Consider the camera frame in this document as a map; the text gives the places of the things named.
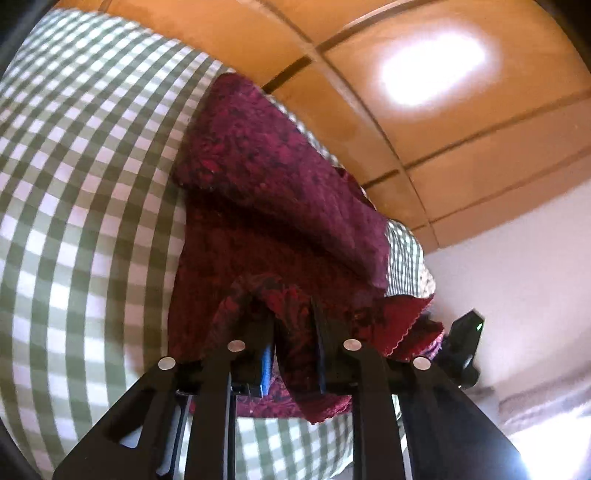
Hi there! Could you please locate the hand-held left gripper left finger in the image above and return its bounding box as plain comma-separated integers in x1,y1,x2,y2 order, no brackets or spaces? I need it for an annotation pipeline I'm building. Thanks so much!
53,314,279,480

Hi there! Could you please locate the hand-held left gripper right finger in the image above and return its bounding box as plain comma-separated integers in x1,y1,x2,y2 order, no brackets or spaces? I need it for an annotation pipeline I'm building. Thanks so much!
311,300,525,480

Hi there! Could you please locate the wooden wardrobe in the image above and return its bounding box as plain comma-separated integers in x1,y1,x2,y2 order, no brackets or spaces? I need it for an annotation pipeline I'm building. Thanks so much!
92,0,591,252

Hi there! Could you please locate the green checkered bed sheet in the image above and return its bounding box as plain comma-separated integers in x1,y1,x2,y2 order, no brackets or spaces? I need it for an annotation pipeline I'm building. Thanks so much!
0,9,437,480

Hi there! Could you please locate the dark red knit sweater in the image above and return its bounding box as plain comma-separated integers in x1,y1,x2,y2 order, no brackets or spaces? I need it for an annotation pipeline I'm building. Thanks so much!
167,73,446,424

